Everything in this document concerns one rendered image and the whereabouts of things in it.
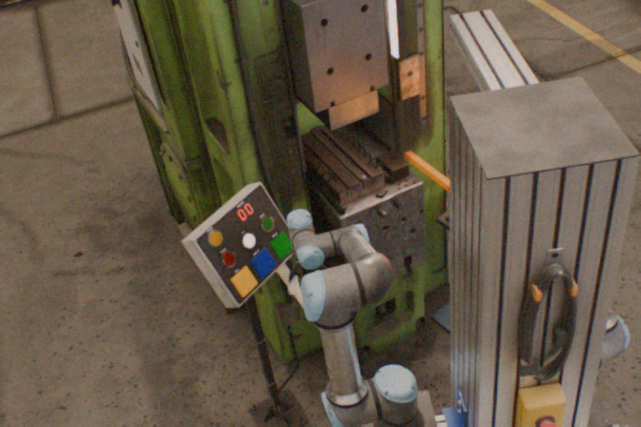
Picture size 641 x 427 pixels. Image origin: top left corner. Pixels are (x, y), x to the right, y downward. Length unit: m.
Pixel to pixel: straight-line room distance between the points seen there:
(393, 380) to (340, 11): 1.16
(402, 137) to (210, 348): 1.41
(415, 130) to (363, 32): 0.67
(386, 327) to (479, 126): 2.21
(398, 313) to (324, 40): 1.46
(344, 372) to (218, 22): 1.16
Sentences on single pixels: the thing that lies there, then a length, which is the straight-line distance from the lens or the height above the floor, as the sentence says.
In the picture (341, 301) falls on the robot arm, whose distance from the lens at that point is 1.84.
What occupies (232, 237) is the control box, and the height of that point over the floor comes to 1.13.
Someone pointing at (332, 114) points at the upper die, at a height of 1.33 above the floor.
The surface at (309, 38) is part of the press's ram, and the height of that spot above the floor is 1.65.
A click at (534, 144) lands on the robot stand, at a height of 2.03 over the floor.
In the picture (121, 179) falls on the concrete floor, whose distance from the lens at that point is 4.90.
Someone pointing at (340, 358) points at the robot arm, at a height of 1.22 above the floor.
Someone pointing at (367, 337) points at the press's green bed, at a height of 0.17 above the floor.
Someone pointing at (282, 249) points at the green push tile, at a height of 1.00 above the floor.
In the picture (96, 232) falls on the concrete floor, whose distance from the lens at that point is 4.56.
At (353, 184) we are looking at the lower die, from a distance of 2.86.
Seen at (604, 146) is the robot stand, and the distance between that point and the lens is 1.28.
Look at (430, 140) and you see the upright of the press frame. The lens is 3.18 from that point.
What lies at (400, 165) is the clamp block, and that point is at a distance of 2.95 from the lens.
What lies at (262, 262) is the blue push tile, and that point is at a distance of 2.56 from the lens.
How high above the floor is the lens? 2.78
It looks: 39 degrees down
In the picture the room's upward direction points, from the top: 8 degrees counter-clockwise
